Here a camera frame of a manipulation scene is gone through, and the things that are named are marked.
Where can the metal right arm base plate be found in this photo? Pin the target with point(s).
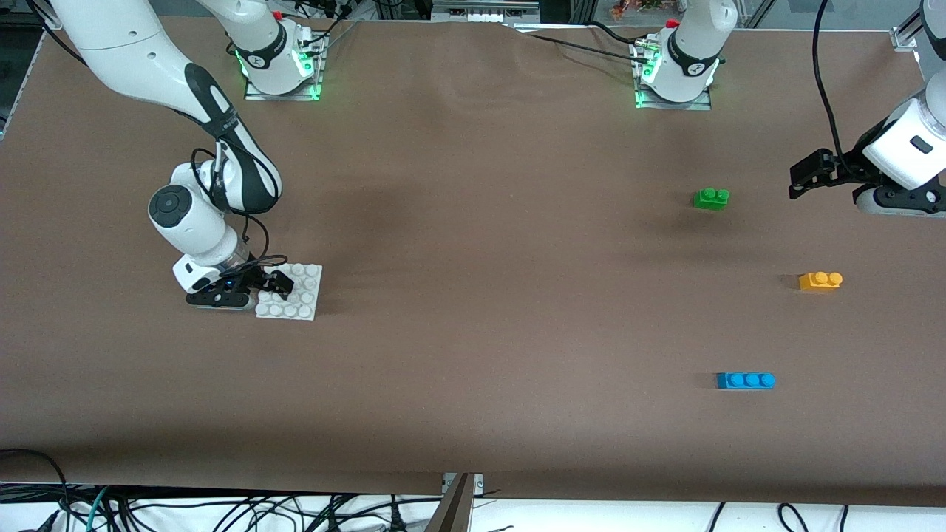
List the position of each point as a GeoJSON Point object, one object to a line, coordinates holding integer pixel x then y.
{"type": "Point", "coordinates": [284, 96]}

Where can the blue toy block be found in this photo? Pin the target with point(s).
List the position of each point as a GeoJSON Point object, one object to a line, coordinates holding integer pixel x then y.
{"type": "Point", "coordinates": [745, 380]}

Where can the white studded base plate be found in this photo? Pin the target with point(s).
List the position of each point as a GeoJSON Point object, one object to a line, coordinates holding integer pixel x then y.
{"type": "Point", "coordinates": [299, 295]}

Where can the aluminium frame rail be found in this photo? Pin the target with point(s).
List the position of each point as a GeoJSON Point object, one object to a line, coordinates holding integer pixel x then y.
{"type": "Point", "coordinates": [484, 9]}

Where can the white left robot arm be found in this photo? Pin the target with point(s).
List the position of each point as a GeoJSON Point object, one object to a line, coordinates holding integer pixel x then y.
{"type": "Point", "coordinates": [695, 44]}

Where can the aluminium corner bracket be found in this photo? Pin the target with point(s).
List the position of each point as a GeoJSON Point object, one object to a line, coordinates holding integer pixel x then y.
{"type": "Point", "coordinates": [903, 38]}

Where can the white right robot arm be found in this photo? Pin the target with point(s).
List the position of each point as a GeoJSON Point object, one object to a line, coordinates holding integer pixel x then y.
{"type": "Point", "coordinates": [118, 44]}

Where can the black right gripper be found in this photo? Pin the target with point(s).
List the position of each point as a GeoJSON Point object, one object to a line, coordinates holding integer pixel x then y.
{"type": "Point", "coordinates": [258, 275]}

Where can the green toy block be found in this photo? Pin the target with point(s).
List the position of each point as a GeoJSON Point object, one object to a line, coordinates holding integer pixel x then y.
{"type": "Point", "coordinates": [709, 199]}

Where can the yellow toy block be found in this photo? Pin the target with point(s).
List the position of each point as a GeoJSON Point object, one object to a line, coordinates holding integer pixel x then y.
{"type": "Point", "coordinates": [819, 281]}

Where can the brown table cover sheet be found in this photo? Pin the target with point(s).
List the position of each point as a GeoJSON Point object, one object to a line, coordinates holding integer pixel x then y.
{"type": "Point", "coordinates": [473, 355]}

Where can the metal table edge bracket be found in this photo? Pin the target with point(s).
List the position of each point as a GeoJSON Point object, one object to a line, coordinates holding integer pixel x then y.
{"type": "Point", "coordinates": [454, 510]}

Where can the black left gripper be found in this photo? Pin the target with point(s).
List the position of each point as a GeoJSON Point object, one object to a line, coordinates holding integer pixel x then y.
{"type": "Point", "coordinates": [850, 163]}

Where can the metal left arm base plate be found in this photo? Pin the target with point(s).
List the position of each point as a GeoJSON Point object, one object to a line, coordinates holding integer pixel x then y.
{"type": "Point", "coordinates": [672, 106]}

